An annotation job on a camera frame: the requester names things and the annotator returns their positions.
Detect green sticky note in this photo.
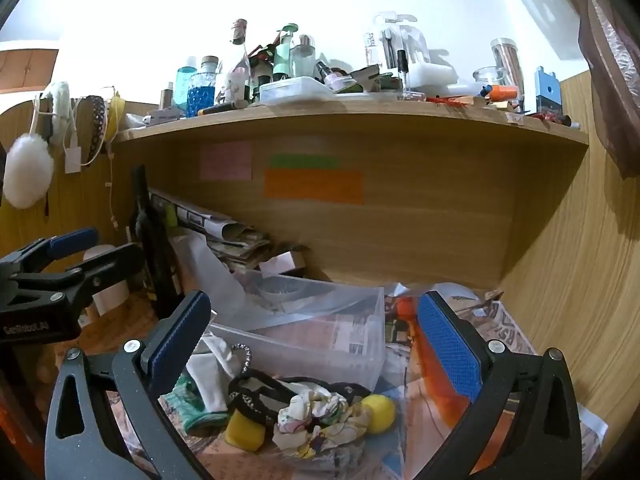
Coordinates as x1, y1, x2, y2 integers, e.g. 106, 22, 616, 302
269, 154, 341, 170

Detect wooden cabinet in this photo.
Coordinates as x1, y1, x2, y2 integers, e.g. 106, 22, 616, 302
0, 42, 58, 96

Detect small black cap bottle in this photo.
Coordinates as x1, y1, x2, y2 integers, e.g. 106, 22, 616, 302
396, 49, 412, 101

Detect beaded chain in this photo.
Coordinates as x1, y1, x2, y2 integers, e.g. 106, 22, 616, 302
231, 342, 253, 376

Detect pink sticky note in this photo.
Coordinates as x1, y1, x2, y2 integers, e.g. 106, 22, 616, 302
200, 141, 252, 182

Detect clear pump bottle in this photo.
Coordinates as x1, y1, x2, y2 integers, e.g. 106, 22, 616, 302
363, 12, 401, 68

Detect small pink bottle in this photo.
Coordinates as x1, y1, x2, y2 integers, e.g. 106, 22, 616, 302
316, 61, 343, 88

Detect white foam block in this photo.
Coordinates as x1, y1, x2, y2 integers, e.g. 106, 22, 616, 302
400, 27, 458, 93

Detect white cable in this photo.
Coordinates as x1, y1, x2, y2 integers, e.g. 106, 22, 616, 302
105, 152, 121, 231

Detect white fluffy headband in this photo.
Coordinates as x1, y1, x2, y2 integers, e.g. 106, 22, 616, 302
40, 81, 73, 143

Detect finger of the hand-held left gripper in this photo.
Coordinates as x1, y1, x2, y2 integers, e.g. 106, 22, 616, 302
0, 227, 100, 281
10, 242, 147, 313

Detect brown curtain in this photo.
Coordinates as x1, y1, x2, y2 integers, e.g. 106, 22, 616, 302
490, 0, 640, 178

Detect clear perfume bottle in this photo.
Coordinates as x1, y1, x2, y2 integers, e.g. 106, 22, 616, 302
290, 34, 317, 80

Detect clear plastic container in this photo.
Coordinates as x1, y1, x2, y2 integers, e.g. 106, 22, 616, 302
200, 267, 388, 401

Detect stack of folded papers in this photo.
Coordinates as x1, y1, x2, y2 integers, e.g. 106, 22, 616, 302
147, 187, 273, 276

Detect black patterned headband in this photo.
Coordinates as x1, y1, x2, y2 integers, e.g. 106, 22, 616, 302
82, 95, 108, 167

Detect floral fabric scrunchie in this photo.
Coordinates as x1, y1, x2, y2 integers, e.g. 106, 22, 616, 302
272, 392, 371, 461

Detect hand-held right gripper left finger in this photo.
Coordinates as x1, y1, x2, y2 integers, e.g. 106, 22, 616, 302
44, 289, 216, 480

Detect dark glass bottle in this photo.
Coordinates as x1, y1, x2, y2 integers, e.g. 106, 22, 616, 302
129, 165, 183, 318

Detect short glass jar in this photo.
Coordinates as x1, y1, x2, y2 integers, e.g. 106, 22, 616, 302
472, 67, 506, 93

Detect yellow hanging cloth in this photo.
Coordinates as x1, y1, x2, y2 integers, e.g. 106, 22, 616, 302
107, 95, 126, 136

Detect white plastic box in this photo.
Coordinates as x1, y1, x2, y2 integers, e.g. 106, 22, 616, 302
259, 76, 335, 106

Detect blue plastic block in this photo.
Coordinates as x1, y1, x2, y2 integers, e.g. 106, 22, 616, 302
534, 66, 563, 116

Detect mint green bottle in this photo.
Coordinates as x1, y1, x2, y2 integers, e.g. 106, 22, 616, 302
272, 23, 299, 81

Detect white cup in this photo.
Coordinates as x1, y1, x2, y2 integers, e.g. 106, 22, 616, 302
82, 244, 131, 316

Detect wooden shelf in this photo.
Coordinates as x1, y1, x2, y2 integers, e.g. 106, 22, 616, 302
112, 95, 591, 148

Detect clear plastic bag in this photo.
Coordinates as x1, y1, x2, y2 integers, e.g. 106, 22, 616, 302
170, 232, 261, 321

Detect white round object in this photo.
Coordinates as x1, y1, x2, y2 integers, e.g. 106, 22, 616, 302
432, 282, 483, 311

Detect teal liquid bottle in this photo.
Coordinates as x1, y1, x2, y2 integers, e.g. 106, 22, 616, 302
176, 56, 199, 111

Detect black fabric headband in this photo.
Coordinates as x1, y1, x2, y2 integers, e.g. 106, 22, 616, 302
227, 369, 373, 426

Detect white fluffy pompom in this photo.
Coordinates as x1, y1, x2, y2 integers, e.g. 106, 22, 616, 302
2, 132, 55, 209

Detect yellow foam ball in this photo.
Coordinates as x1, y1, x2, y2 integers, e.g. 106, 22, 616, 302
360, 394, 397, 435

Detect clear bottle with brown cap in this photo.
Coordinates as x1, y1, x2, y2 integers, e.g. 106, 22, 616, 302
227, 19, 251, 106

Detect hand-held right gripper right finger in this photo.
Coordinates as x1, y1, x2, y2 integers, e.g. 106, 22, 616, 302
415, 290, 584, 480

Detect orange thread spool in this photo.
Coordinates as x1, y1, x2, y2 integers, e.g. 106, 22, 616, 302
482, 85, 521, 103

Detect white sock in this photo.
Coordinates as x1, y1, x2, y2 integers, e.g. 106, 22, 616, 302
187, 335, 246, 413

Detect yellow sponge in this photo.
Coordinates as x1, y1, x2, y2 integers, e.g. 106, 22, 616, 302
224, 410, 266, 453

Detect orange plastic wrapper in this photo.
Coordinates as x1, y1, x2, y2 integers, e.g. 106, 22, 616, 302
395, 295, 471, 421

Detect tall clear jar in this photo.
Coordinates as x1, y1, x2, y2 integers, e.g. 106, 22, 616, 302
490, 37, 521, 88

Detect green patterned sock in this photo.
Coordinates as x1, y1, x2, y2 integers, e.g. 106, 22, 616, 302
162, 375, 231, 433

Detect orange sticky note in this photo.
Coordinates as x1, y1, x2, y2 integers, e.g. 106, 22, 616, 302
263, 170, 365, 206

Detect blue bead glass bottle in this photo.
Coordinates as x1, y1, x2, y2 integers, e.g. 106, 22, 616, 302
186, 55, 221, 117

